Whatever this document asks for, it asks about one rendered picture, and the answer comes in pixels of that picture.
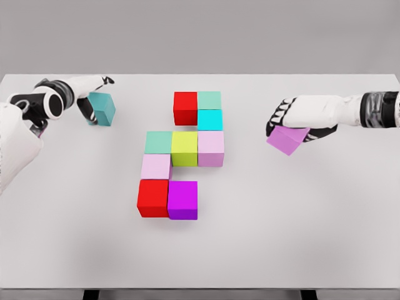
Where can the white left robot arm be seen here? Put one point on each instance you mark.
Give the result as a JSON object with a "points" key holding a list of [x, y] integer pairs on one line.
{"points": [[18, 137]]}

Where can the orchid purple cube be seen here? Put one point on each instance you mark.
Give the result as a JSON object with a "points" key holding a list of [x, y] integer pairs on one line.
{"points": [[288, 139]]}

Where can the magenta cube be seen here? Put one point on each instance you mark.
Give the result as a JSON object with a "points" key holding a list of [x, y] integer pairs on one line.
{"points": [[183, 200]]}

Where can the teal cube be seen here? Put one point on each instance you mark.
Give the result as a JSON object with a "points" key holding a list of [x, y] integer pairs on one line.
{"points": [[103, 109]]}

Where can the red cube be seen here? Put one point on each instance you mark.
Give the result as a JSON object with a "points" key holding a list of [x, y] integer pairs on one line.
{"points": [[185, 107], [152, 197]]}

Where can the yellow-green cube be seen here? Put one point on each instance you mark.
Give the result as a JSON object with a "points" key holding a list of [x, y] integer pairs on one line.
{"points": [[184, 148]]}

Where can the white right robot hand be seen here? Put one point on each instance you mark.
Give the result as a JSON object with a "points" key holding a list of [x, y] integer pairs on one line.
{"points": [[307, 114]]}

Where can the mint green cube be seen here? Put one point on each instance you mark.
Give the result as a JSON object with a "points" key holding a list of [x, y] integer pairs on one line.
{"points": [[209, 100], [158, 142]]}

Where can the cyan cube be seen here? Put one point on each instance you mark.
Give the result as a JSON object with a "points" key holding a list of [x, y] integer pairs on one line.
{"points": [[210, 120]]}

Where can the pale pink cube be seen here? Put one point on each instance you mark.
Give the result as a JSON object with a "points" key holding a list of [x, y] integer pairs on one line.
{"points": [[155, 166], [211, 147]]}

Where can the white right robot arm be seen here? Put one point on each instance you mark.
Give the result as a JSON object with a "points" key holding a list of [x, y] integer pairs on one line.
{"points": [[372, 108]]}

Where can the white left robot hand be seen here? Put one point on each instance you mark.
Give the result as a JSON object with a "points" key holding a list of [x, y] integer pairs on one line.
{"points": [[83, 85]]}

